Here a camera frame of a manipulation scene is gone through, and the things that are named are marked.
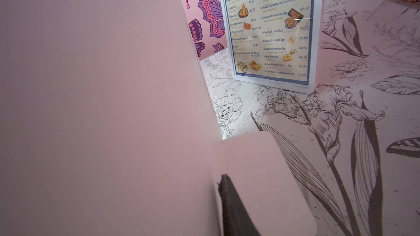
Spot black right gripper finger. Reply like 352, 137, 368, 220
218, 174, 260, 236

